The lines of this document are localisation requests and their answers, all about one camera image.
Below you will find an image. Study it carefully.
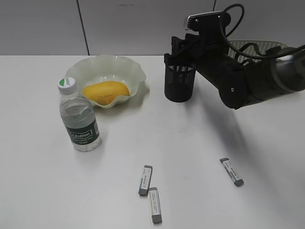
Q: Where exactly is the green plastic woven basket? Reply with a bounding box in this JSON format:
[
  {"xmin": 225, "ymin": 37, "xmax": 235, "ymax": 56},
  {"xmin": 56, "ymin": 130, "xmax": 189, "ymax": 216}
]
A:
[{"xmin": 229, "ymin": 40, "xmax": 288, "ymax": 56}]

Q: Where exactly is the yellow mango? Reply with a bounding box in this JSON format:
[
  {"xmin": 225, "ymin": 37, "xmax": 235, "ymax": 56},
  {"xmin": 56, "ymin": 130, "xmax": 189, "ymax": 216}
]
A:
[{"xmin": 82, "ymin": 81, "xmax": 130, "ymax": 105}]

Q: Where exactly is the black mesh pen holder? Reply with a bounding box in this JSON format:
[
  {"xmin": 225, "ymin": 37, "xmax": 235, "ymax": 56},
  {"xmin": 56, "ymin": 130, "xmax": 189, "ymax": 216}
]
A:
[{"xmin": 164, "ymin": 66, "xmax": 196, "ymax": 103}]

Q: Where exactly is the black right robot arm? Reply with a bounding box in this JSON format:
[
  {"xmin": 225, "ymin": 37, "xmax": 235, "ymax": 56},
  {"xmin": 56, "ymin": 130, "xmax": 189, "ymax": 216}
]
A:
[{"xmin": 164, "ymin": 12, "xmax": 305, "ymax": 109}]

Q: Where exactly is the pale green wavy plate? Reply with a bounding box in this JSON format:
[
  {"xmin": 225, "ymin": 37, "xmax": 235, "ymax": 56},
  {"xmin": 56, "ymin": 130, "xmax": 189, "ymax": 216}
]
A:
[{"xmin": 65, "ymin": 54, "xmax": 146, "ymax": 109}]

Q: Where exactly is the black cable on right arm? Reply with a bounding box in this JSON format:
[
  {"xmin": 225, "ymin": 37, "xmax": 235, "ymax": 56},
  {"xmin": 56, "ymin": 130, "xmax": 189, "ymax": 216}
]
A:
[{"xmin": 220, "ymin": 3, "xmax": 305, "ymax": 65}]

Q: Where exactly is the clear water bottle green label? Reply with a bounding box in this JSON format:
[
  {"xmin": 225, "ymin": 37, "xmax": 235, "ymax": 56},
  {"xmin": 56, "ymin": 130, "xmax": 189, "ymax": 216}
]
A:
[{"xmin": 57, "ymin": 77, "xmax": 102, "ymax": 152}]

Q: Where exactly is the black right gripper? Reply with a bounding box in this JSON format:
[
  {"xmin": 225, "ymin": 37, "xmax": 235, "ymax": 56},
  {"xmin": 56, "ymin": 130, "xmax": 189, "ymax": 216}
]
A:
[{"xmin": 163, "ymin": 19, "xmax": 250, "ymax": 110}]

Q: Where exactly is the grey white eraser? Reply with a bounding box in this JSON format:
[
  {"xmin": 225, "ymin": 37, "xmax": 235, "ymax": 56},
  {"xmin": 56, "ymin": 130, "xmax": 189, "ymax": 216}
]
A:
[
  {"xmin": 149, "ymin": 187, "xmax": 162, "ymax": 217},
  {"xmin": 138, "ymin": 165, "xmax": 153, "ymax": 196},
  {"xmin": 220, "ymin": 157, "xmax": 244, "ymax": 187}
]

